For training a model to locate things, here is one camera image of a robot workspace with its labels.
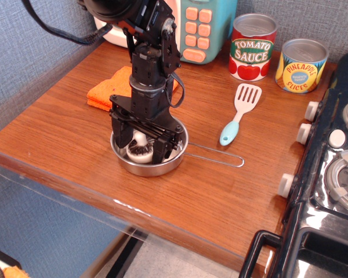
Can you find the white stove knob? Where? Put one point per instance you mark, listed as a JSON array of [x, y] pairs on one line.
[[311, 110], [285, 184], [303, 133]]

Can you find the small steel frying pan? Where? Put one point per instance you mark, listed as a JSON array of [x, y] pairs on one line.
[[152, 170]]

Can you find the pineapple slices can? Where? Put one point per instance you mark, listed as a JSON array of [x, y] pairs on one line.
[[301, 65]]

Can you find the white stove knob middle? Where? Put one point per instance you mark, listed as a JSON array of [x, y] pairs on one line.
[[303, 133]]

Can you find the white spatula teal handle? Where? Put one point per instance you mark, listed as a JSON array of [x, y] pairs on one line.
[[245, 100]]

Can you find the white stove knob upper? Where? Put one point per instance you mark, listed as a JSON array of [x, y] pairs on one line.
[[311, 110]]

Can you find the tomato sauce can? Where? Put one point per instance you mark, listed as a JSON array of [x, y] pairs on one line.
[[252, 44]]

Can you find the teal toy microwave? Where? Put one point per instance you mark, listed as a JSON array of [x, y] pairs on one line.
[[206, 29]]

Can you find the white toy mushroom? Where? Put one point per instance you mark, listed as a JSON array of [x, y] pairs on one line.
[[140, 149]]

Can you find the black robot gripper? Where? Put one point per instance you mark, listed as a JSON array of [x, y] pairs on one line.
[[147, 110]]

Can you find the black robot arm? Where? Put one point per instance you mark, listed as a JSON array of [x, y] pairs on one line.
[[148, 73]]

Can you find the white stove knob lower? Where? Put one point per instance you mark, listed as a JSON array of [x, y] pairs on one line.
[[285, 184]]

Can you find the folded orange cloth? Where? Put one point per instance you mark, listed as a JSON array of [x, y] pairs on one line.
[[99, 96]]

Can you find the black toy stove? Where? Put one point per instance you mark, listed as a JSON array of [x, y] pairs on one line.
[[314, 238]]

